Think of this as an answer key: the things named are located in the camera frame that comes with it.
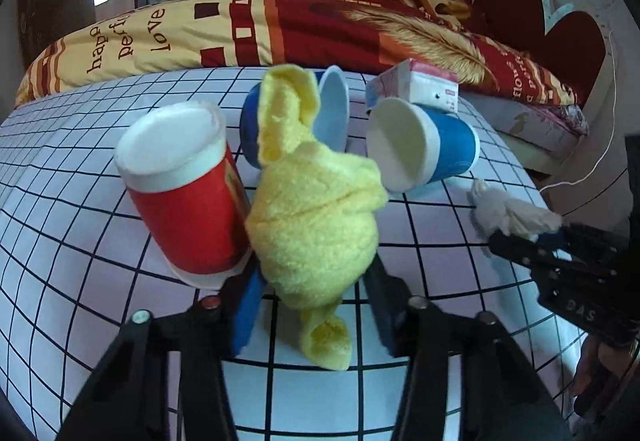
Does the small white red carton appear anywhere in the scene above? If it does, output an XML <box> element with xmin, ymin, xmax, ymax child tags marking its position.
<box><xmin>365</xmin><ymin>58</ymin><xmax>460</xmax><ymax>114</ymax></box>

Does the white tissue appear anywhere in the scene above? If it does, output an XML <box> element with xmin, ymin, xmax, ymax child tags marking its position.
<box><xmin>467</xmin><ymin>178</ymin><xmax>563</xmax><ymax>242</ymax></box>

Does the red yellow printed blanket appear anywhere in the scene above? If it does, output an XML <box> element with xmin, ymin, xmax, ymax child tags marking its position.
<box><xmin>15</xmin><ymin>0</ymin><xmax>581</xmax><ymax>108</ymax></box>

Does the bed with grey mattress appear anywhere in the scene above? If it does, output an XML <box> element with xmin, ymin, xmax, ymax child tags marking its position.
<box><xmin>487</xmin><ymin>94</ymin><xmax>591</xmax><ymax>172</ymax></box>

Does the floral pillow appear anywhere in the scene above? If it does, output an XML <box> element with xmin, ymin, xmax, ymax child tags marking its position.
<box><xmin>550</xmin><ymin>104</ymin><xmax>591</xmax><ymax>134</ymax></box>

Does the person's right hand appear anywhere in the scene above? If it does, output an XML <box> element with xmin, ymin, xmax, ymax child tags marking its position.
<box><xmin>574</xmin><ymin>338</ymin><xmax>618</xmax><ymax>397</ymax></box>

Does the white checked tablecloth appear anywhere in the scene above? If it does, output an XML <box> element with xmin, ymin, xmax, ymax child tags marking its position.
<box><xmin>0</xmin><ymin>66</ymin><xmax>588</xmax><ymax>441</ymax></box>

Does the red paper cup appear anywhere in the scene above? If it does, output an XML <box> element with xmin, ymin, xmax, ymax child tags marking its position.
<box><xmin>114</xmin><ymin>101</ymin><xmax>253</xmax><ymax>289</ymax></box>

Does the long white cable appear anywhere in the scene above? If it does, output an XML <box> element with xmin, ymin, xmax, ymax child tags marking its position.
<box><xmin>540</xmin><ymin>28</ymin><xmax>618</xmax><ymax>192</ymax></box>

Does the yellow fluffy cloth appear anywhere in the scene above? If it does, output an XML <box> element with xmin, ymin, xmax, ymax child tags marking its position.
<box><xmin>244</xmin><ymin>64</ymin><xmax>390</xmax><ymax>371</ymax></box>

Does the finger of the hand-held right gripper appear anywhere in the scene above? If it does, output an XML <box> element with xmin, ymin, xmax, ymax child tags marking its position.
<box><xmin>542</xmin><ymin>223</ymin><xmax>626</xmax><ymax>266</ymax></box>
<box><xmin>489</xmin><ymin>230</ymin><xmax>583</xmax><ymax>272</ymax></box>

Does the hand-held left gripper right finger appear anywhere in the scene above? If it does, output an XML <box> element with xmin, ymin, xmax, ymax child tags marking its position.
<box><xmin>364</xmin><ymin>265</ymin><xmax>573</xmax><ymax>441</ymax></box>

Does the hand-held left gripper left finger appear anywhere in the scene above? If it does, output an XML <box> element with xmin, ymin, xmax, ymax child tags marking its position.
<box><xmin>56</xmin><ymin>268</ymin><xmax>267</xmax><ymax>441</ymax></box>

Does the blue paper cup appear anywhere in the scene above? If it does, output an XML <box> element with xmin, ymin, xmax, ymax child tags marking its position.
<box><xmin>239</xmin><ymin>66</ymin><xmax>351</xmax><ymax>169</ymax></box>
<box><xmin>366</xmin><ymin>97</ymin><xmax>481</xmax><ymax>194</ymax></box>

